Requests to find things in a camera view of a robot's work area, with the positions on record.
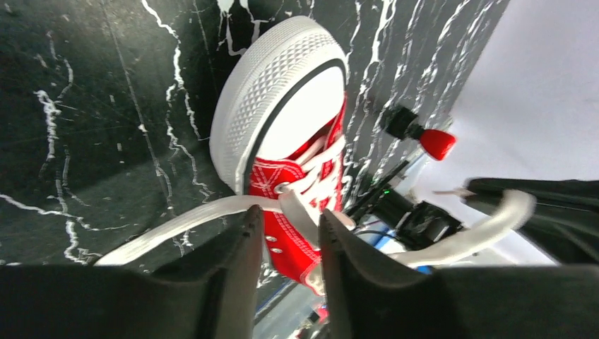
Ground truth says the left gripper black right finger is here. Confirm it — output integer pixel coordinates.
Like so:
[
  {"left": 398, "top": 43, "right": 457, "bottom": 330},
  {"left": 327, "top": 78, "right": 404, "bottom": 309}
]
[{"left": 319, "top": 211, "right": 598, "bottom": 338}]

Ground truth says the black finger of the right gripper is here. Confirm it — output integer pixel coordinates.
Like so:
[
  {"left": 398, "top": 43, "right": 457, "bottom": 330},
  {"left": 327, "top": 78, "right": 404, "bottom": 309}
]
[{"left": 463, "top": 178, "right": 598, "bottom": 264}]

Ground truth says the red canvas sneaker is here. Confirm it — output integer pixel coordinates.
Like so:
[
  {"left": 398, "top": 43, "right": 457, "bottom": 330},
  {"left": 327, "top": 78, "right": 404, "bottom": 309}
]
[{"left": 209, "top": 16, "right": 347, "bottom": 296}]

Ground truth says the white shoelace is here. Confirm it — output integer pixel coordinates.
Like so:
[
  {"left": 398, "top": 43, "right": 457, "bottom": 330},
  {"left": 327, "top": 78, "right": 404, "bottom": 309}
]
[{"left": 96, "top": 138, "right": 535, "bottom": 268}]

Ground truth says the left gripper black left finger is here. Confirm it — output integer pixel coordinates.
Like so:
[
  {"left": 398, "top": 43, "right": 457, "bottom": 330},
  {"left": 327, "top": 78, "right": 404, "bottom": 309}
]
[{"left": 1, "top": 206, "right": 264, "bottom": 338}]

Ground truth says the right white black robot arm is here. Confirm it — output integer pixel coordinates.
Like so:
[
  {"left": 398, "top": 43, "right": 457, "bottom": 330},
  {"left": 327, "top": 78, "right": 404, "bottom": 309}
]
[{"left": 349, "top": 178, "right": 598, "bottom": 264}]

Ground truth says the small red capped bottle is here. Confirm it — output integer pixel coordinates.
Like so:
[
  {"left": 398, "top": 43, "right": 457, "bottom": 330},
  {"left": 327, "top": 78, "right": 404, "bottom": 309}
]
[{"left": 383, "top": 106, "right": 457, "bottom": 161}]

